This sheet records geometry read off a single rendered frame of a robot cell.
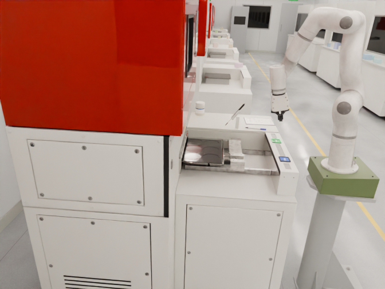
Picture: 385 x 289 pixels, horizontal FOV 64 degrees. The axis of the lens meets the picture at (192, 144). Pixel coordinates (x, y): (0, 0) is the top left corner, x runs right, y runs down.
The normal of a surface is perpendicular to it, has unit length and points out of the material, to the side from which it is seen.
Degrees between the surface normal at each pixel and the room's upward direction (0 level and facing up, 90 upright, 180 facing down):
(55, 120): 90
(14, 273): 0
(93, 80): 90
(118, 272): 90
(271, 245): 90
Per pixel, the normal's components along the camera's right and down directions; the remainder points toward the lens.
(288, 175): -0.07, 0.40
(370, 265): 0.04, -0.91
